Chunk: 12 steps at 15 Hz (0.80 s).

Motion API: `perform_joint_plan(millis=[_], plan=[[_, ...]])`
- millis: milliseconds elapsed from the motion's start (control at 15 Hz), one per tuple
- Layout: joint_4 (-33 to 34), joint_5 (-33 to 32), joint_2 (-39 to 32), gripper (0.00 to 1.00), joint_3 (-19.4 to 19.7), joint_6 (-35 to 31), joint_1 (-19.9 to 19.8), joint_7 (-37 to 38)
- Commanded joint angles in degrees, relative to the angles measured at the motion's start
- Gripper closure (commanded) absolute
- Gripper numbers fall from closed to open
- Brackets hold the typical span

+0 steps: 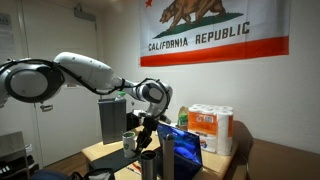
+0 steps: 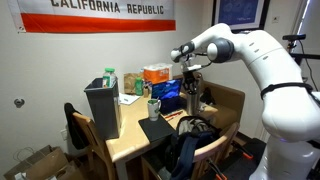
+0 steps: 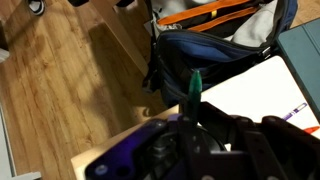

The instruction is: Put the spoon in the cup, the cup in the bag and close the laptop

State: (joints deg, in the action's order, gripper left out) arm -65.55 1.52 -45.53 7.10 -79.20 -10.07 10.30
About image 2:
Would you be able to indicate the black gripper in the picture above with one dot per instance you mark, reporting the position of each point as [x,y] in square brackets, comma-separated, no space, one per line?
[190,79]

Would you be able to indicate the steel tumbler cup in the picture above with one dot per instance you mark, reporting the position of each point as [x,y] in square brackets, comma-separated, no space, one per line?
[194,103]

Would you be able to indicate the black laptop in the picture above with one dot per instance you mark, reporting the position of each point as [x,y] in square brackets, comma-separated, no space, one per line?
[166,90]

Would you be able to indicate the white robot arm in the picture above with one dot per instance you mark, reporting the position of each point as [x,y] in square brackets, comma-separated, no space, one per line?
[283,100]

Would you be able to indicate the small brown paper bag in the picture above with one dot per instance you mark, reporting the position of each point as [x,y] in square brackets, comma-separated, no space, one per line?
[71,171]

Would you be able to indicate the large brown paper bag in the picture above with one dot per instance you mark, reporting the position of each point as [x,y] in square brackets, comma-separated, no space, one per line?
[36,163]

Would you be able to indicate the red pen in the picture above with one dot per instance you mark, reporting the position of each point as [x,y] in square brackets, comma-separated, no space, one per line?
[174,117]
[173,114]

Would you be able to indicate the orange toilet paper pack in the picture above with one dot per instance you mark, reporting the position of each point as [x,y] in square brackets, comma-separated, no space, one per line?
[158,75]

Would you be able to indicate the white and green mug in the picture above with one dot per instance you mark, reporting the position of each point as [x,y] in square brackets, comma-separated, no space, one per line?
[153,111]

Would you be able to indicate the dark rectangular mat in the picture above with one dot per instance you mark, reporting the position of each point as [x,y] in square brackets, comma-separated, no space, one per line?
[156,128]

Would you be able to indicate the small green bottle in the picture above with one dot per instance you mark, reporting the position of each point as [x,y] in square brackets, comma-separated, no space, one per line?
[138,87]

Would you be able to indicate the wooden chair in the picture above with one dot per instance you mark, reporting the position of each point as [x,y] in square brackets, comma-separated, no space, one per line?
[213,145]
[87,126]

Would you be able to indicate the blue and grey backpack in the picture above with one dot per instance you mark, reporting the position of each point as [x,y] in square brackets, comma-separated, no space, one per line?
[186,150]

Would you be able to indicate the white paper sheet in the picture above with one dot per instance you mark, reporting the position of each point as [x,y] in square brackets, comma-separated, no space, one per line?
[130,99]

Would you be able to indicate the orange and black clamp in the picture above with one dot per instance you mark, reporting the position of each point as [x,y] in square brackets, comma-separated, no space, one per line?
[216,170]
[243,150]

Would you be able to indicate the clear bottle with green cap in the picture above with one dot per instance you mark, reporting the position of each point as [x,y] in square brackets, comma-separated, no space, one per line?
[109,80]

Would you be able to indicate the black floor platform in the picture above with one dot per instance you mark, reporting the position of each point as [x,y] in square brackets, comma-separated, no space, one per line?
[240,166]

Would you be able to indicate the grey trash bin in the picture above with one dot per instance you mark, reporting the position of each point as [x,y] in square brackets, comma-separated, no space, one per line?
[103,113]

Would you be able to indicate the framed blue poster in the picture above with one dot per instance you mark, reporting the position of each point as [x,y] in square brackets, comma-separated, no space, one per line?
[240,11]

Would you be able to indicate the California Republic flag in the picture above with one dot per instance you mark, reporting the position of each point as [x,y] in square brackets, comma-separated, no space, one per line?
[100,23]

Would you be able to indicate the black jacket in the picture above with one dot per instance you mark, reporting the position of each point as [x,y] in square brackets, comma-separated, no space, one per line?
[75,130]

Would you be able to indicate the round metal door stop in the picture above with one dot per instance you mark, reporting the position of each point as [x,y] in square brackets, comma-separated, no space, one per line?
[19,102]

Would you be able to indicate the black camera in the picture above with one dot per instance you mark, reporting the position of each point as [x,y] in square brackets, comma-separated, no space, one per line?
[293,37]

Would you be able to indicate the black camera stand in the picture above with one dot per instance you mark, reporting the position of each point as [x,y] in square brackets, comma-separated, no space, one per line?
[305,56]

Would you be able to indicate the white wall outlet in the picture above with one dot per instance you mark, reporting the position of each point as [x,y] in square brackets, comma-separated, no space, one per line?
[64,134]

